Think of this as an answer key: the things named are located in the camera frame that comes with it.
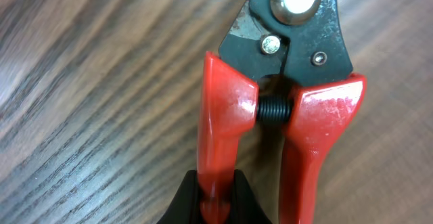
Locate red handled cutters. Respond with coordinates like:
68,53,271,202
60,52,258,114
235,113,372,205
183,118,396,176
197,0,366,223

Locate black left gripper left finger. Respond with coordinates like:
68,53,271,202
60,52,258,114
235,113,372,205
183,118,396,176
157,170,202,224

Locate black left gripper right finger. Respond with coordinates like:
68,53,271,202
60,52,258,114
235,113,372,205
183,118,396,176
229,170,271,224

